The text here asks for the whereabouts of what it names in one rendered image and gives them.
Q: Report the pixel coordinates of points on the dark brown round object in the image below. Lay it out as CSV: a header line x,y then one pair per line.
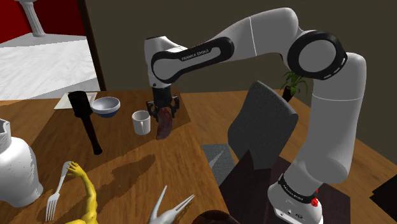
x,y
215,218

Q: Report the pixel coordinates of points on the blue and white bowl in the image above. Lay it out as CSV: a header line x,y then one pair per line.
x,y
106,107

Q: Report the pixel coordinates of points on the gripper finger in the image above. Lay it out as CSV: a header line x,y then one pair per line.
x,y
151,108
175,104

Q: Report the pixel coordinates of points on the grey chair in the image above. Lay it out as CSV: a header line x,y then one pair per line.
x,y
263,124

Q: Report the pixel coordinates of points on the black pepper mill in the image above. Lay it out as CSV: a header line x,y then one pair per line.
x,y
81,107

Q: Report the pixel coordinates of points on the white vase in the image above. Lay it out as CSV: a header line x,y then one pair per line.
x,y
17,170

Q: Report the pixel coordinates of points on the dark brown door frame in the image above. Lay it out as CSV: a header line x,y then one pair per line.
x,y
93,46

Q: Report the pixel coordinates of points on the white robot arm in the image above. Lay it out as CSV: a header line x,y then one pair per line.
x,y
335,124

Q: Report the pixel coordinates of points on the white cup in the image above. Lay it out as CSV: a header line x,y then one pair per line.
x,y
142,123

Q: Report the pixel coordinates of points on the green potted plant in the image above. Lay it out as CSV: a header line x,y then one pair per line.
x,y
293,81

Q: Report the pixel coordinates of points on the white pedestal column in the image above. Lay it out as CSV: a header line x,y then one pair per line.
x,y
33,18

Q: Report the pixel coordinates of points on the silver fork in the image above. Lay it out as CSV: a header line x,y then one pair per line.
x,y
53,198

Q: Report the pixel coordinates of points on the dark robot stand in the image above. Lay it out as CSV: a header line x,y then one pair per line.
x,y
248,192

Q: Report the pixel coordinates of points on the white square plate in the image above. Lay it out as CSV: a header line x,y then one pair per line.
x,y
63,102

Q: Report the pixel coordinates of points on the dark red oblong object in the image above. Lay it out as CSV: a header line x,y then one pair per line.
x,y
163,125

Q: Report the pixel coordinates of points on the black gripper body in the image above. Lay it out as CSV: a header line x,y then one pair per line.
x,y
162,96

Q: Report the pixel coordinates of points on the yellow figure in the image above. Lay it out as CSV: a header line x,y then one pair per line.
x,y
90,195

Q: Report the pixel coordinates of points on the wooden table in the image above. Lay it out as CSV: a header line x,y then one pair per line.
x,y
139,173

